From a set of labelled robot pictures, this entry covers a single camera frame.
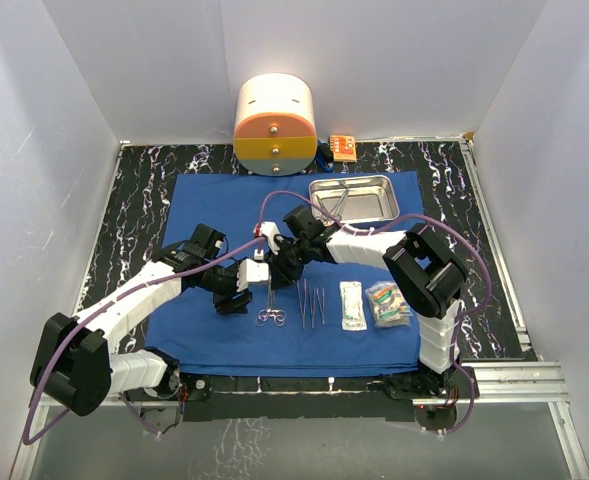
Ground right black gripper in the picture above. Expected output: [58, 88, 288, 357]
[264, 238, 313, 289]

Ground steel scissors ring handles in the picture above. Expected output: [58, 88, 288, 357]
[255, 296, 273, 327]

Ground long serrated steel forceps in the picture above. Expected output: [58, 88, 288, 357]
[296, 279, 307, 330]

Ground steel forceps ring handles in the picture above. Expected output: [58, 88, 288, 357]
[267, 287, 286, 327]

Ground steel tweezers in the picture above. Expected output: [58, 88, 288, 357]
[309, 287, 317, 330]
[316, 288, 326, 325]

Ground remaining ring-handled clamp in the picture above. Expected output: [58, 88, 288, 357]
[315, 181, 349, 219]

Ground blue surgical cloth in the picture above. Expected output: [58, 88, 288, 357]
[145, 174, 420, 377]

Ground steel instrument tray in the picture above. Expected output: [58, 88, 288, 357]
[308, 175, 400, 224]

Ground long white green pouch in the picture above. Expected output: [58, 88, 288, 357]
[339, 281, 367, 332]

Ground green clear supply packet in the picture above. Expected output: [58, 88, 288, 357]
[366, 285, 401, 327]

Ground white blue supply packet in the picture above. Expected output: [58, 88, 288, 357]
[366, 282, 411, 326]

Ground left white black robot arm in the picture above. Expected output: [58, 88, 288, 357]
[30, 224, 269, 416]

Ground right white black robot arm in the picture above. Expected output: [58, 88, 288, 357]
[255, 206, 469, 397]

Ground blue black clip tool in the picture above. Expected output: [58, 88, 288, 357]
[315, 142, 334, 172]

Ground round three-drawer storage box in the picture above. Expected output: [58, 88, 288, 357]
[233, 73, 318, 176]

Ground small orange spiral notebook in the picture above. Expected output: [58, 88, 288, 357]
[329, 135, 358, 163]

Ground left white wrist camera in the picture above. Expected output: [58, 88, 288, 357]
[237, 249, 270, 292]

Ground aluminium frame rail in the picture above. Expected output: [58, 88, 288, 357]
[12, 361, 589, 479]

